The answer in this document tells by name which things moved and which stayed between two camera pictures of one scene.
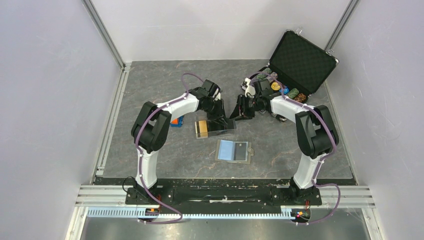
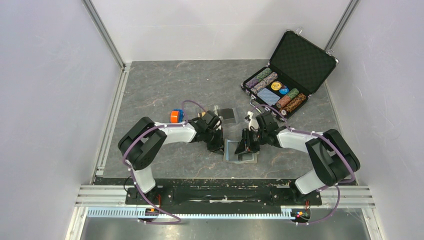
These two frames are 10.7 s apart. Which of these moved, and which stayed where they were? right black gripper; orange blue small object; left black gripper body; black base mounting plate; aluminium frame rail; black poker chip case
Moved: right black gripper; left black gripper body
Stayed: black base mounting plate; black poker chip case; aluminium frame rail; orange blue small object
